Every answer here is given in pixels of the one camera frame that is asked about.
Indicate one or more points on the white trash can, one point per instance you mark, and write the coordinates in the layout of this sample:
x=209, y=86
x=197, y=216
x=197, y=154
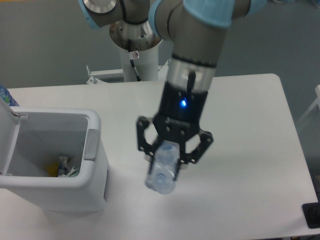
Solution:
x=43, y=137

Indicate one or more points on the blue patterned bottle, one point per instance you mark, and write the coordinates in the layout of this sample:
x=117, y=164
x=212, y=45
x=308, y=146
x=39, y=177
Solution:
x=7, y=97

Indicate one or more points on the white trash can lid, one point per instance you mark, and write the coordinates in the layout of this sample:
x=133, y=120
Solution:
x=9, y=128

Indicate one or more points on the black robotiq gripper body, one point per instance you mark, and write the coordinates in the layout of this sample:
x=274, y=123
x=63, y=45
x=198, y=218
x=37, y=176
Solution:
x=178, y=117

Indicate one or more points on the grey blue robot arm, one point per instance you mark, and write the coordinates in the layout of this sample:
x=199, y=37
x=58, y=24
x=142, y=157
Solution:
x=197, y=29

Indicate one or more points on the white frame at right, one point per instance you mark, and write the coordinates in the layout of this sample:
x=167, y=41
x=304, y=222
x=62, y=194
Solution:
x=311, y=111

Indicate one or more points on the crushed clear plastic bottle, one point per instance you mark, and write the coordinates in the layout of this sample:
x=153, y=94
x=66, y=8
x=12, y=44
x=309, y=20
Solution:
x=164, y=169

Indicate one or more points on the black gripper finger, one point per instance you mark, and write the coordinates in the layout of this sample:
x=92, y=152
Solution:
x=142, y=124
x=206, y=139

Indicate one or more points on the crumpled printed wrapper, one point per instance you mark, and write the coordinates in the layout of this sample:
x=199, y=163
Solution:
x=64, y=170

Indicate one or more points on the yellow trash piece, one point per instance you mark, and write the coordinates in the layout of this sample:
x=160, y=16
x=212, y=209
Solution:
x=52, y=169

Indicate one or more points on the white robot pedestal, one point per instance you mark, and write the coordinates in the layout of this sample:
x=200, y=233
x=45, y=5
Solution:
x=138, y=44

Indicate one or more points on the black device at corner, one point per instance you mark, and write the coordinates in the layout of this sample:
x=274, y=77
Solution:
x=311, y=213

